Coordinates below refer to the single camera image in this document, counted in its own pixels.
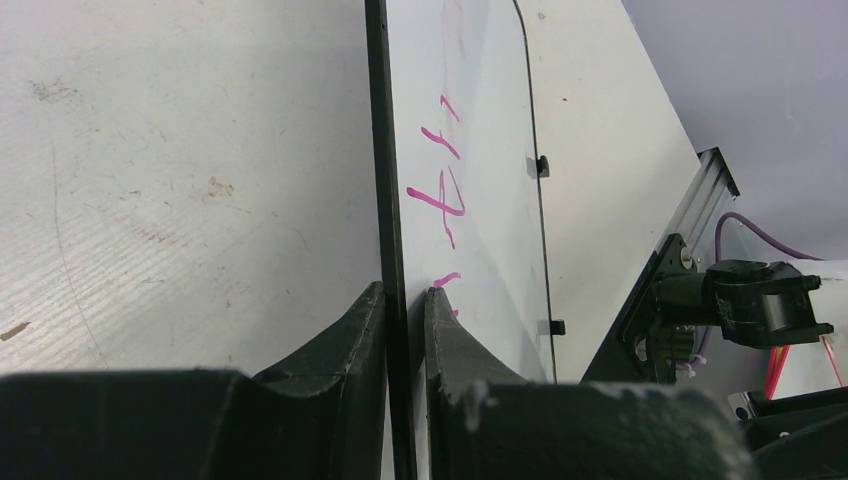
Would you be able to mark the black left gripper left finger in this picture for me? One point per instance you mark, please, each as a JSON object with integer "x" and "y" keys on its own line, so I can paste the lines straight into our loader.
{"x": 316, "y": 414}

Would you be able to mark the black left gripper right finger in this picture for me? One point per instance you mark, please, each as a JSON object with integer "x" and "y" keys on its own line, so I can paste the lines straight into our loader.
{"x": 485, "y": 421}

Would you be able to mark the black framed whiteboard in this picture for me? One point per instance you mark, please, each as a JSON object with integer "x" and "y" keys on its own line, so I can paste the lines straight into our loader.
{"x": 458, "y": 194}

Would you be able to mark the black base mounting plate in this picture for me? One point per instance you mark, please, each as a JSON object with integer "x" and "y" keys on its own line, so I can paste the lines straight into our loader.
{"x": 796, "y": 437}

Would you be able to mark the aluminium frame rail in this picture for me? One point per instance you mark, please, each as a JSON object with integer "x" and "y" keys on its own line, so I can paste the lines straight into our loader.
{"x": 710, "y": 194}

